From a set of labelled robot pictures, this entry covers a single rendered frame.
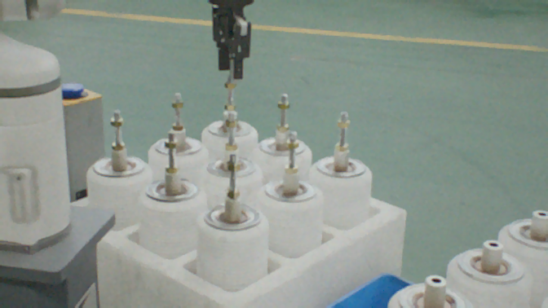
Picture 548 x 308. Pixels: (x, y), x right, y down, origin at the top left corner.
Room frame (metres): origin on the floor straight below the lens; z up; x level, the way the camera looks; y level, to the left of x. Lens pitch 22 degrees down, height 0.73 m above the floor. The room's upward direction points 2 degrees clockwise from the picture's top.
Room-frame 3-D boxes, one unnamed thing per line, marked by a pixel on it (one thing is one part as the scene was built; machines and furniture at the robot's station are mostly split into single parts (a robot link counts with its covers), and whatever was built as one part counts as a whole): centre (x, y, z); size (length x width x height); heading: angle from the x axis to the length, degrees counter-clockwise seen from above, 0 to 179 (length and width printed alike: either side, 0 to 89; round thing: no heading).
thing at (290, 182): (1.03, -0.04, 0.26); 0.02 x 0.02 x 0.03
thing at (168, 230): (1.02, 0.13, 0.16); 0.10 x 0.10 x 0.18
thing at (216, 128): (1.27, 0.06, 0.25); 0.08 x 0.08 x 0.01
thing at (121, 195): (1.09, 0.22, 0.16); 0.10 x 0.10 x 0.18
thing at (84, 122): (1.24, 0.32, 0.16); 0.07 x 0.07 x 0.31; 49
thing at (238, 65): (1.23, 0.05, 0.38); 0.03 x 0.01 x 0.05; 21
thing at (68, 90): (1.24, 0.32, 0.32); 0.04 x 0.04 x 0.02
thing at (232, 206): (0.94, 0.04, 0.26); 0.02 x 0.02 x 0.03
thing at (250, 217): (0.94, 0.04, 0.25); 0.08 x 0.08 x 0.01
